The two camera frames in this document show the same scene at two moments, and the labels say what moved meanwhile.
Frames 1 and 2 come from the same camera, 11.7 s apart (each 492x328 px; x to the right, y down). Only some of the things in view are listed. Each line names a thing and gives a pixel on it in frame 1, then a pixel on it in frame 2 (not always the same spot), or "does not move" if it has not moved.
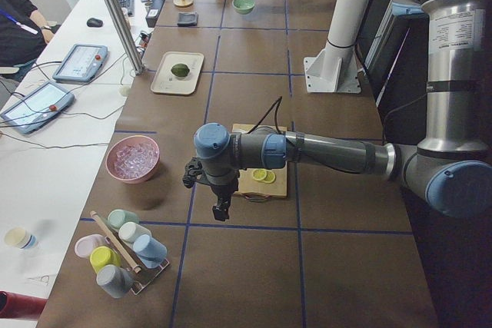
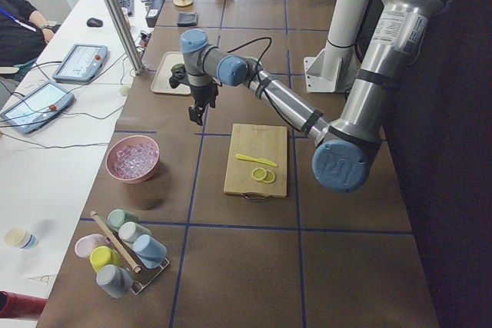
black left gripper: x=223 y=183 to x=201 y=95
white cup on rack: x=128 y=231 does not move
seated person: x=24 y=32 does not move
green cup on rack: x=118 y=217 does not move
